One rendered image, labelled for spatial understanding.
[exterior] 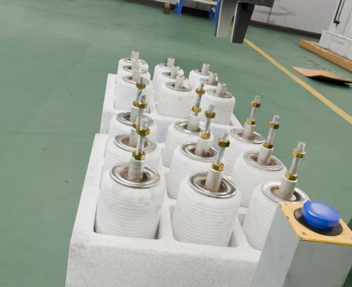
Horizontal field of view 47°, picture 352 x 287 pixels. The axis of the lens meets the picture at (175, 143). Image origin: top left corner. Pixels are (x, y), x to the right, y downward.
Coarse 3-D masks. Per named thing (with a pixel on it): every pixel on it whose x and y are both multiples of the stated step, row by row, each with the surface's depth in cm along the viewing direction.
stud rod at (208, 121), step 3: (210, 105) 69; (213, 105) 69; (210, 108) 69; (213, 108) 69; (210, 111) 69; (213, 111) 69; (207, 120) 70; (210, 120) 70; (207, 123) 70; (210, 123) 70; (204, 126) 70; (207, 126) 70; (204, 129) 70; (207, 129) 70; (204, 132) 70; (207, 132) 70; (204, 138) 71
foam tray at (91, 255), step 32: (96, 160) 78; (160, 160) 83; (96, 192) 67; (160, 224) 62; (96, 256) 55; (128, 256) 56; (160, 256) 56; (192, 256) 57; (224, 256) 58; (256, 256) 59
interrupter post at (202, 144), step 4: (200, 140) 70; (204, 140) 70; (208, 140) 70; (196, 144) 72; (200, 144) 71; (204, 144) 70; (208, 144) 71; (196, 148) 71; (200, 148) 71; (204, 148) 71; (196, 152) 72; (200, 152) 71; (204, 152) 71
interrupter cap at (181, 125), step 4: (180, 120) 85; (184, 120) 86; (188, 120) 86; (176, 124) 83; (180, 124) 83; (184, 124) 84; (200, 124) 86; (176, 128) 81; (180, 128) 81; (184, 128) 82; (200, 128) 84; (184, 132) 80; (188, 132) 80; (192, 132) 80; (196, 132) 81
